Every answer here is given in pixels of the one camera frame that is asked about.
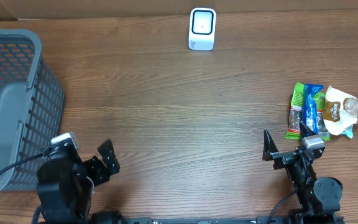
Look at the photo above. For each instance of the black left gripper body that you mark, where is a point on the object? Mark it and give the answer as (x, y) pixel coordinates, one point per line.
(96, 171)

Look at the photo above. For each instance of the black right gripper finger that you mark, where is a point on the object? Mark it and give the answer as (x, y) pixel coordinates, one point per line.
(270, 151)
(305, 131)

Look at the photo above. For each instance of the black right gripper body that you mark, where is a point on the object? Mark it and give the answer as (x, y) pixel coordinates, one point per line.
(283, 157)

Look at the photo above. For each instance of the blue cookie packet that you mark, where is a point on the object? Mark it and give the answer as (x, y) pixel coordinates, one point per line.
(309, 117)

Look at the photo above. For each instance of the green gummy candy bag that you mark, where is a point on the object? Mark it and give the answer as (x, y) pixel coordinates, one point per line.
(295, 114)

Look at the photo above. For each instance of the beige cookie pouch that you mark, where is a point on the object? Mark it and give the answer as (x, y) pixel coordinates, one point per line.
(340, 111)

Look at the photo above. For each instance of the teal snack packet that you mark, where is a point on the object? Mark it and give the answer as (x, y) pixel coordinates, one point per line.
(349, 132)

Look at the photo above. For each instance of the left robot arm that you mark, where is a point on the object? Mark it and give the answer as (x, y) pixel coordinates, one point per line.
(66, 184)

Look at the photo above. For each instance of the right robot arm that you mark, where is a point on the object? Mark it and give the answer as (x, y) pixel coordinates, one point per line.
(319, 198)

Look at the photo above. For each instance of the white barcode scanner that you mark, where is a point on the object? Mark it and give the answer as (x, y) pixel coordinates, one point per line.
(202, 29)

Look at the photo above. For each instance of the grey plastic shopping basket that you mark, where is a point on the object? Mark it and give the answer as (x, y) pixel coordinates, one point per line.
(32, 101)

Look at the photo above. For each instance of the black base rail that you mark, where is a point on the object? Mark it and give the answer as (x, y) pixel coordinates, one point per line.
(144, 220)

